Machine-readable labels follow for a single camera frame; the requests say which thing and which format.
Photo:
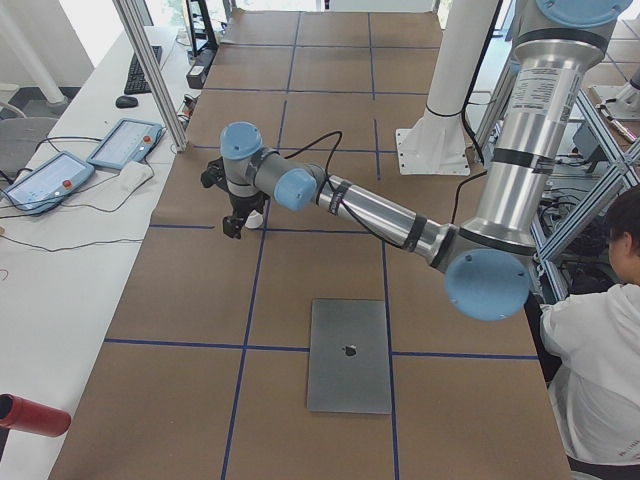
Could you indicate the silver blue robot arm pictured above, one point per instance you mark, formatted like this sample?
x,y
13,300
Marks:
x,y
485,259

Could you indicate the black computer mouse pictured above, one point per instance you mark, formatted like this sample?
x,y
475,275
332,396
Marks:
x,y
126,102

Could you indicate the blue teach pendant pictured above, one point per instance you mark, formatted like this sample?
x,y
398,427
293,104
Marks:
x,y
48,185
130,140

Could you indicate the red cylinder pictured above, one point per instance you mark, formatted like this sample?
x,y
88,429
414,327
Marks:
x,y
28,416

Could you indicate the aluminium frame rack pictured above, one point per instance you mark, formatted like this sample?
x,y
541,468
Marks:
x,y
590,200

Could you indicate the far blue teach pendant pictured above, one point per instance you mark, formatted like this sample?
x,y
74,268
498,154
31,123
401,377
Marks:
x,y
130,140

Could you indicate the black monitor stand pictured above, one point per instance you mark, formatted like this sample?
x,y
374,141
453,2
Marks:
x,y
199,27

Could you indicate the black keyboard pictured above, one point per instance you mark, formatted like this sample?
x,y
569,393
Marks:
x,y
136,82

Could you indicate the person in white hoodie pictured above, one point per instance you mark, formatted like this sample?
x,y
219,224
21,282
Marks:
x,y
595,393

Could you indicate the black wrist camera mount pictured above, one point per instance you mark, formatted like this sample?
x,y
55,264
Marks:
x,y
214,175

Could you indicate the near blue teach pendant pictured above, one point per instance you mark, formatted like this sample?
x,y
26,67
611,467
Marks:
x,y
48,185

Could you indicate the white ceramic cup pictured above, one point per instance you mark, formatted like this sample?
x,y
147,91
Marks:
x,y
254,220

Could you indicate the aluminium frame post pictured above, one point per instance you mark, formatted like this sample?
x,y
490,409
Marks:
x,y
133,25

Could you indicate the white pedestal column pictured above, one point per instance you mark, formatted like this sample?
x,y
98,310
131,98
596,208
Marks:
x,y
435,145

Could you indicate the white folded cloth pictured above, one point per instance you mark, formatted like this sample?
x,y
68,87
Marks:
x,y
133,175

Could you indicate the grey closed laptop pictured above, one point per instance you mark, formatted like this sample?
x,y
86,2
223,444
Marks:
x,y
349,361

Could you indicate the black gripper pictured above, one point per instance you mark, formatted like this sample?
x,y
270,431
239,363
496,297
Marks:
x,y
244,205

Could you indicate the black box on table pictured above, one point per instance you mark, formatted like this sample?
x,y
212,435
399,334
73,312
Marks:
x,y
197,74

